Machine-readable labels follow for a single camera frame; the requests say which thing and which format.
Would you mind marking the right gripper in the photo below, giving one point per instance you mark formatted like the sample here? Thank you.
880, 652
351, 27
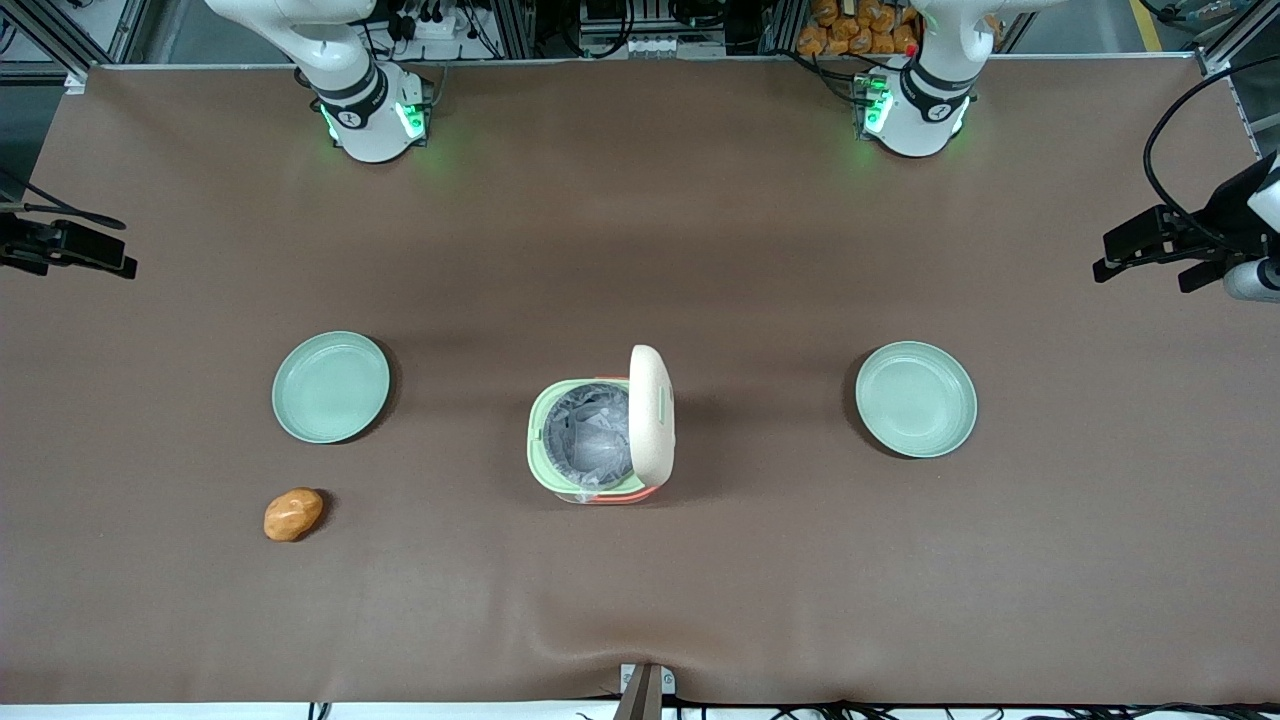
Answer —
20, 240

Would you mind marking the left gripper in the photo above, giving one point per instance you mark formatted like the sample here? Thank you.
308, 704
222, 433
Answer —
1226, 208

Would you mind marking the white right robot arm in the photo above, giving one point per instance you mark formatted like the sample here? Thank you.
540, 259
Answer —
350, 90

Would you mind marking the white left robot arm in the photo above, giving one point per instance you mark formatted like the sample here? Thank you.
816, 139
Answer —
925, 100

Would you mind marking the pale green round plate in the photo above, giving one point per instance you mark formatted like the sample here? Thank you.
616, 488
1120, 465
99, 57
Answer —
916, 399
330, 387

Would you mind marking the orange brown potato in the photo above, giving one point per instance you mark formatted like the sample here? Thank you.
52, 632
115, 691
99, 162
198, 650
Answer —
292, 514

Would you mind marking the bag of orange items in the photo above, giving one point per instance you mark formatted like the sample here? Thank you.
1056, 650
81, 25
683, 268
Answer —
850, 28

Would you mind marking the white power strip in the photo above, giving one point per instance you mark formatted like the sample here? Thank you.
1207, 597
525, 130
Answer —
425, 22

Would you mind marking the brown table mat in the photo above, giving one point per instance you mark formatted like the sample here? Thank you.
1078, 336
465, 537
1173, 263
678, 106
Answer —
700, 250

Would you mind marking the grey electronics box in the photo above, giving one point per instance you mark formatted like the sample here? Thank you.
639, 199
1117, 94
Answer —
650, 25

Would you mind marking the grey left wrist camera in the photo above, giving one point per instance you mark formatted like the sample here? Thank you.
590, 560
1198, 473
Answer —
1255, 282

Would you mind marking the aluminium frame profile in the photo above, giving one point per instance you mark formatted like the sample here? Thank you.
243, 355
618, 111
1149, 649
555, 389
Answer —
1235, 40
70, 40

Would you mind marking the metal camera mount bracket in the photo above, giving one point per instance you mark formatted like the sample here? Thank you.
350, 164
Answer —
645, 690

